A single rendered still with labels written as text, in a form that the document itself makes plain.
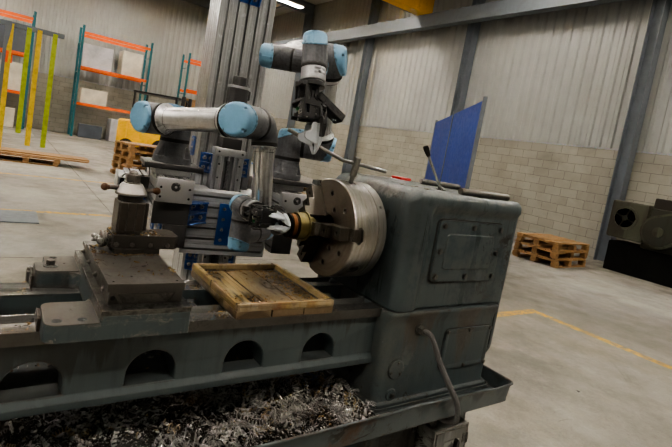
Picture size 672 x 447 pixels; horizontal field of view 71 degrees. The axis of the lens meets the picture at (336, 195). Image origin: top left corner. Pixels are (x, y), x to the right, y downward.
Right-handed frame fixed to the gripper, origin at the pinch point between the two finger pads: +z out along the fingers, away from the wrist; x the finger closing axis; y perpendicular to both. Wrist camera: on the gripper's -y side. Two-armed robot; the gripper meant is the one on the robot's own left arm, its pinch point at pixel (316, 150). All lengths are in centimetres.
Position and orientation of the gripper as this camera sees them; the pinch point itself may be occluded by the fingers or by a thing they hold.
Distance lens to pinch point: 140.1
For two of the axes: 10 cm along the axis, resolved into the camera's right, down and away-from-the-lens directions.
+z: -0.4, 9.9, -1.0
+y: -8.1, -0.9, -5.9
